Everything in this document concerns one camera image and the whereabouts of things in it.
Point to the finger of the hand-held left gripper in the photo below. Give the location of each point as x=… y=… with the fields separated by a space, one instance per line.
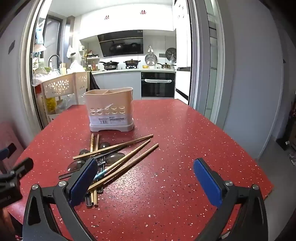
x=23 y=166
x=3 y=153

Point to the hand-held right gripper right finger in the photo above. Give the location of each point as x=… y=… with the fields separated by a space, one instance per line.
x=207 y=183

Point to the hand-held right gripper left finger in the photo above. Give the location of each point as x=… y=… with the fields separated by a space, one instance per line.
x=84 y=179

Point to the wooden chopstick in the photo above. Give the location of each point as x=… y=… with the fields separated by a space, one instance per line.
x=136 y=150
x=92 y=141
x=138 y=157
x=97 y=141
x=129 y=142

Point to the beige plastic utensil holder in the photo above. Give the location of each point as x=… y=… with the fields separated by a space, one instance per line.
x=108 y=104

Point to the yellow bag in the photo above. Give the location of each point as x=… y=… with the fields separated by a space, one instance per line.
x=50 y=103

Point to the clear plastic bag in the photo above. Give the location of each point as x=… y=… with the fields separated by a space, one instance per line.
x=67 y=102

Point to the beige flower-cutout basket cart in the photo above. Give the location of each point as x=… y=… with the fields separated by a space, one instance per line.
x=60 y=84

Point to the black cloth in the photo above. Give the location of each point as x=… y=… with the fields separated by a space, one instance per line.
x=93 y=82

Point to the black built-in oven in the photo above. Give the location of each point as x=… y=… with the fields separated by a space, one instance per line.
x=157 y=89

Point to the chrome kitchen faucet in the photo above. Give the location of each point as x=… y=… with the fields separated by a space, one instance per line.
x=53 y=56

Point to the white plastic bag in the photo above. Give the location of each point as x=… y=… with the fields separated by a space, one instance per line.
x=77 y=67

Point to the spice rack with bottles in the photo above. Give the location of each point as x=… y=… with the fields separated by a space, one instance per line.
x=91 y=62

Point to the black wok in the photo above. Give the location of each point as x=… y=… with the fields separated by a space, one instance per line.
x=110 y=64

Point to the gas stove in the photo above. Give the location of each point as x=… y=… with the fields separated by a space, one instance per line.
x=129 y=67

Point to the hanging white bag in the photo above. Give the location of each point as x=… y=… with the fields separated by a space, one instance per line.
x=70 y=52

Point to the steel saucepan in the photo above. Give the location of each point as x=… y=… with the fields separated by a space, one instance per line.
x=166 y=66

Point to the dark lidded pot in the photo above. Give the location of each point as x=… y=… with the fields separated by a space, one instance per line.
x=131 y=62

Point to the hanging black round pan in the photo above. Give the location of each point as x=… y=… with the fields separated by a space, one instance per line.
x=171 y=54

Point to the white refrigerator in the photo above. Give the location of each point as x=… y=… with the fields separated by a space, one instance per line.
x=182 y=51

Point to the hanging steel strainer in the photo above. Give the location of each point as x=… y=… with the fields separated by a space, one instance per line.
x=150 y=58

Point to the black range hood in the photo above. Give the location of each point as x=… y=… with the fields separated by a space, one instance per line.
x=121 y=45

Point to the white upper cabinet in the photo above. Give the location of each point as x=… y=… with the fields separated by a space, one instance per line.
x=127 y=20

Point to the sliding glass door frame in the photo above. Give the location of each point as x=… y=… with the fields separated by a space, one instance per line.
x=201 y=58

